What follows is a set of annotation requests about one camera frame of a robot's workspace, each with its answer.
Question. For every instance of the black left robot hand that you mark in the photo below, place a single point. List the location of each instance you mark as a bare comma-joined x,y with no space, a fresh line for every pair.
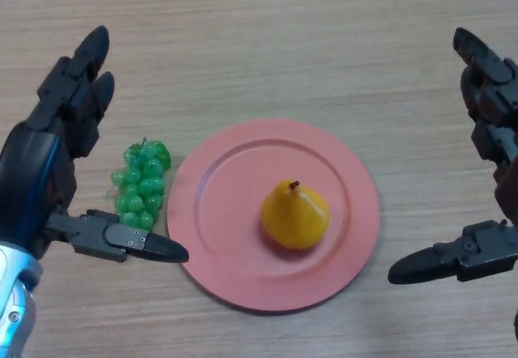
28,180

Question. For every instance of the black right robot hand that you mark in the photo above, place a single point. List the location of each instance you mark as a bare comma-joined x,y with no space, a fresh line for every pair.
485,252

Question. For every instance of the yellow pear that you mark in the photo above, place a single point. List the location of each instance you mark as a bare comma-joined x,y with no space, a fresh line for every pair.
295,218

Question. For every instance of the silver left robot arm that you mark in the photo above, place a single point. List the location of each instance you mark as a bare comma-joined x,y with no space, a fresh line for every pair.
14,301

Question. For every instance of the pink round plate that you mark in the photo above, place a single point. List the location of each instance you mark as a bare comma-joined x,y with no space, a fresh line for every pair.
226,228

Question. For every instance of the green grape bunch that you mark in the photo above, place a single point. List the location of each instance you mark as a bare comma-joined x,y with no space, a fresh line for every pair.
141,176

